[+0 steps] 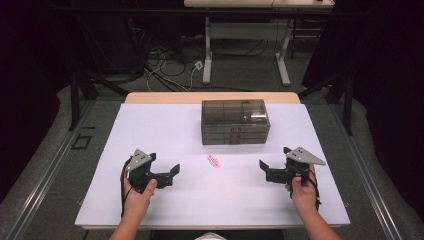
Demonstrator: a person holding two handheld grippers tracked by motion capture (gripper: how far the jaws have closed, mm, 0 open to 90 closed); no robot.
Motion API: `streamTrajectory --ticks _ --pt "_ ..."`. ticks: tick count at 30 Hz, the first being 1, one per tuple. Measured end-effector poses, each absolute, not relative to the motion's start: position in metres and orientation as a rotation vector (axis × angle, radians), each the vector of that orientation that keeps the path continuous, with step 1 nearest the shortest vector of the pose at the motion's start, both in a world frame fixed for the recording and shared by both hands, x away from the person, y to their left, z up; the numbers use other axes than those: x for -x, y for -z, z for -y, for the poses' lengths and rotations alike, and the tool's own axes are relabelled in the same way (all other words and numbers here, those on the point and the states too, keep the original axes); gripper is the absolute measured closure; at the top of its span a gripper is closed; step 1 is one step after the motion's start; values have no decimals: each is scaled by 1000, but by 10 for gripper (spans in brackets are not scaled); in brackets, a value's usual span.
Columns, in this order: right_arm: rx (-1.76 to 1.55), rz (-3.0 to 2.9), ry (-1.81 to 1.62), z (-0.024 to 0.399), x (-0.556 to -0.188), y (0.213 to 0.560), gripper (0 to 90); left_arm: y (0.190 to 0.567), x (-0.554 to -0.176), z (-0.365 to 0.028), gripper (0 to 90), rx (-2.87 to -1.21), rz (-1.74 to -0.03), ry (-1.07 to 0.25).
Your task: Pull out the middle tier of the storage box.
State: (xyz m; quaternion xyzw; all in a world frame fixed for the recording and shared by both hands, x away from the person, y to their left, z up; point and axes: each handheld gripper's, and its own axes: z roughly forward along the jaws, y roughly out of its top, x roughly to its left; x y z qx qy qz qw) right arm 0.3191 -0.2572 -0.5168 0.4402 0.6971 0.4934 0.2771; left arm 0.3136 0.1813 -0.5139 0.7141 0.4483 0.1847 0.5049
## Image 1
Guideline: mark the red and white packet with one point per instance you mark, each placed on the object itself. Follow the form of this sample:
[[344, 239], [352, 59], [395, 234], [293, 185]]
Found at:
[[213, 161]]

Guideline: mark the smoky clear drawer cabinet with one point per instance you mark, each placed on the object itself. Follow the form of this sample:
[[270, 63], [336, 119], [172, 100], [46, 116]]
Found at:
[[233, 116]]

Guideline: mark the black metal stand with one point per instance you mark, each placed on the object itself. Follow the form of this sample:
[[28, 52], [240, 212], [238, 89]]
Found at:
[[74, 100], [348, 106]]

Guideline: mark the black metal crossbar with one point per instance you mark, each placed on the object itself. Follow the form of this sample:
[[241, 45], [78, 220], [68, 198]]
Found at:
[[133, 11]]

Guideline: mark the white desk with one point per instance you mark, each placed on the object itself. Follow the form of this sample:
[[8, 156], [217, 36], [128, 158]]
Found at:
[[246, 31]]

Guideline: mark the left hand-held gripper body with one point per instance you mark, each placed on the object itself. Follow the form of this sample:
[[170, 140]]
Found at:
[[140, 176]]

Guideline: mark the white table mat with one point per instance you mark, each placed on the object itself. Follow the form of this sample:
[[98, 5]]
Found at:
[[216, 196]]

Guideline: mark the person's left hand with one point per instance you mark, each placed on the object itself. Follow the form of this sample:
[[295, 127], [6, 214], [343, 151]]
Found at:
[[136, 203]]

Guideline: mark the dark curtain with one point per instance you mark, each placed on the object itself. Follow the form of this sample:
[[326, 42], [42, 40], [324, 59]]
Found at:
[[23, 83], [386, 83]]

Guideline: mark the metal floor rail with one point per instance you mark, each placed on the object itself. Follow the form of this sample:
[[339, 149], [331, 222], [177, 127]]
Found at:
[[50, 166], [363, 166]]

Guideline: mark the person's right hand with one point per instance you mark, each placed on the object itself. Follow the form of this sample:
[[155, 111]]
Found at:
[[305, 196]]

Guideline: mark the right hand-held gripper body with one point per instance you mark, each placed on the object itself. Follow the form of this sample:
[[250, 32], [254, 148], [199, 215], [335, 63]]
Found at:
[[296, 168]]

